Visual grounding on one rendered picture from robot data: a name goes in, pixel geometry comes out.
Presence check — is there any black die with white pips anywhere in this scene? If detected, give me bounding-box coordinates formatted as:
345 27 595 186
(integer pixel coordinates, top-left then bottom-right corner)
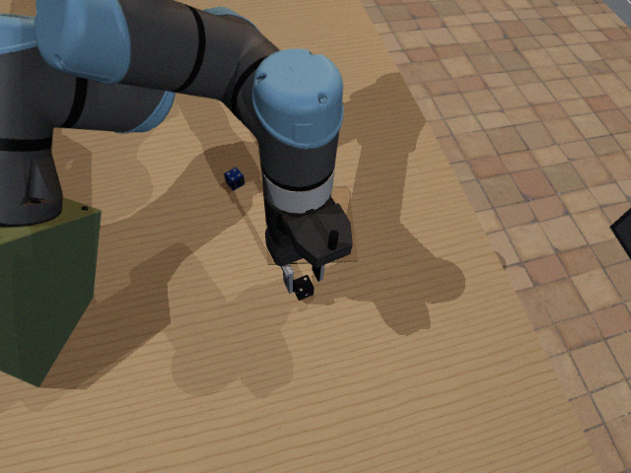
294 275 315 301

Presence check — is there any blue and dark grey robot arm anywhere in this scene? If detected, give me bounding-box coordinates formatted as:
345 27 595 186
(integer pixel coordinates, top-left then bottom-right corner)
0 0 344 228

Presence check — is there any tan cork mat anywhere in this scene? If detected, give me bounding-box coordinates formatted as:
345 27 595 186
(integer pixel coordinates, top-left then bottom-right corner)
268 188 358 265

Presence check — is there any blue die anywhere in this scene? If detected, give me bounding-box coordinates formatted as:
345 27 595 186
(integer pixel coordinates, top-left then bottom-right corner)
224 168 245 190

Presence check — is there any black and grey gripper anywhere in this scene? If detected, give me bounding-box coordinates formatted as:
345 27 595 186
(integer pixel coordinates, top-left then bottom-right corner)
261 167 353 294

